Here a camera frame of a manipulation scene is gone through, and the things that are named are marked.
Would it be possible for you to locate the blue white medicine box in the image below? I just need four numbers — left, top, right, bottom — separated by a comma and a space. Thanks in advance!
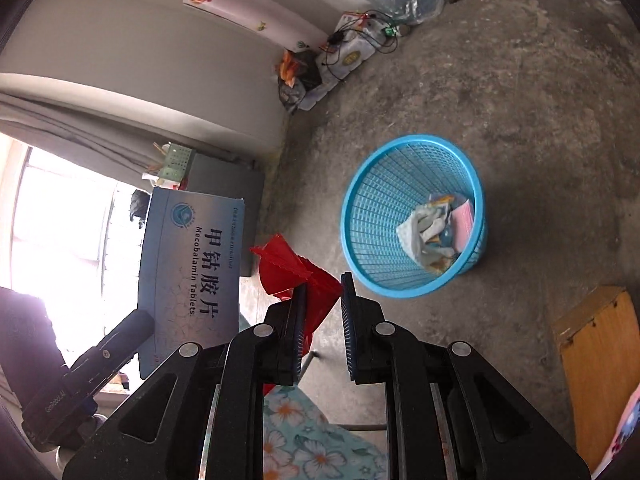
136, 186, 246, 381

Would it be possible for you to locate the blue plastic wastebasket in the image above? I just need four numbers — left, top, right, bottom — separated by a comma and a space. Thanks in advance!
341, 134, 487, 297

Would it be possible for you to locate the colourful printed wrapper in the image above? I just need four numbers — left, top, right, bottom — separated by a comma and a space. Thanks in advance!
422, 240, 461, 273

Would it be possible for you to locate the grey curtain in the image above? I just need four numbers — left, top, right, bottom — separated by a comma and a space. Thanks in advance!
0, 72, 201, 181

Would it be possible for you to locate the pink blanket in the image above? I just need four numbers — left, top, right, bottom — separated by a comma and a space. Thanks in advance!
592, 390, 640, 478

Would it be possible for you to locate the red plastic wrapper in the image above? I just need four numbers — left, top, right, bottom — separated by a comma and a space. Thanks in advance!
249, 232, 344, 397

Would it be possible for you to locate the row of white packages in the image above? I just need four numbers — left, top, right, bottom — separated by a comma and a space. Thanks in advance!
297, 12, 401, 111

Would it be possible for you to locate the wooden stool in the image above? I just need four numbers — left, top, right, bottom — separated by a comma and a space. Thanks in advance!
552, 286, 640, 473

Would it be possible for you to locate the green plastic basket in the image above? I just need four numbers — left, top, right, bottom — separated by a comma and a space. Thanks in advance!
157, 144, 193, 186

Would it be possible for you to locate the person's left forearm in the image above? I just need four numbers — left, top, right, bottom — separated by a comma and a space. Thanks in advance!
0, 285, 68, 411

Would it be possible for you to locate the black orange plastic bag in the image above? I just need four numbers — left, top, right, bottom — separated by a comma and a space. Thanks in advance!
276, 49, 323, 113

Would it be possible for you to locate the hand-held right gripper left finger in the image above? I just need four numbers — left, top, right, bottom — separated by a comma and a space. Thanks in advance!
62, 280, 311, 480

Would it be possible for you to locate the floral blanket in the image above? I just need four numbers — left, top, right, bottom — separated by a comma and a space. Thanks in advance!
262, 385, 388, 480

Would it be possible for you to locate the tangle of cables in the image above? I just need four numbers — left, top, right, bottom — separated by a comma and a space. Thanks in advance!
320, 7, 401, 68

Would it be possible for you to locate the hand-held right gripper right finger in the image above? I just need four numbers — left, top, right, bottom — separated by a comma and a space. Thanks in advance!
340, 271, 591, 480

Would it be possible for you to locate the balloon print wallpaper roll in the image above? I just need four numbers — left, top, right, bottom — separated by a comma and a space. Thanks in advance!
182, 0, 331, 53

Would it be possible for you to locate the white crumpled bag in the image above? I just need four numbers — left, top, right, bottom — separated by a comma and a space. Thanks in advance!
396, 202, 451, 266

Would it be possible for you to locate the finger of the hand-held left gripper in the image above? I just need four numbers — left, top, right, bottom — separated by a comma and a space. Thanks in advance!
97, 309, 156, 361

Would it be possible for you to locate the grey cabinet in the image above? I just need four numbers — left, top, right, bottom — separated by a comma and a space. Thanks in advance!
187, 152, 266, 278

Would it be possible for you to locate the black backpack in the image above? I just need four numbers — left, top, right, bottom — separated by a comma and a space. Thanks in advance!
129, 189, 151, 228

